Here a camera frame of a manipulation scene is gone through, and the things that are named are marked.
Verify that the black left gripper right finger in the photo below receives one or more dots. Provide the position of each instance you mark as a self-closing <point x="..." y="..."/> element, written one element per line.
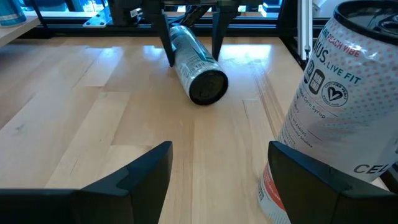
<point x="326" y="205"/>

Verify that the teal blue Celsius can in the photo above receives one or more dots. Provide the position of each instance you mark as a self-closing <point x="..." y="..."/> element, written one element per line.
<point x="11" y="11"/>

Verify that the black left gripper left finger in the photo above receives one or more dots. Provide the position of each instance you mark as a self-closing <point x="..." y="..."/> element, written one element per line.
<point x="93" y="208"/>

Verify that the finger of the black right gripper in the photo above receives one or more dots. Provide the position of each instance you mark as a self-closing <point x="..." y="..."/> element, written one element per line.
<point x="164" y="31"/>
<point x="217" y="31"/>

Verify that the Celsius Peach Vibe can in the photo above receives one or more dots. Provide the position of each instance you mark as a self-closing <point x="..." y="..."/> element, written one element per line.
<point x="335" y="109"/>

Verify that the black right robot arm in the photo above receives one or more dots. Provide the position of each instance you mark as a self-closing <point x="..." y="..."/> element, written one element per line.
<point x="119" y="14"/>

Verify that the silver aluminium post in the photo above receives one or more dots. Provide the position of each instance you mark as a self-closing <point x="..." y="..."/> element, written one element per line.
<point x="303" y="28"/>

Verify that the silver Celsius can black lid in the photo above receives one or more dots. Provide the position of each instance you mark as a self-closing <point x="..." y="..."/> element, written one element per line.
<point x="196" y="62"/>

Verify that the black aluminium table frame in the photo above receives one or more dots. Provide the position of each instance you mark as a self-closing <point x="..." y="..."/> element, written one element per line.
<point x="93" y="32"/>

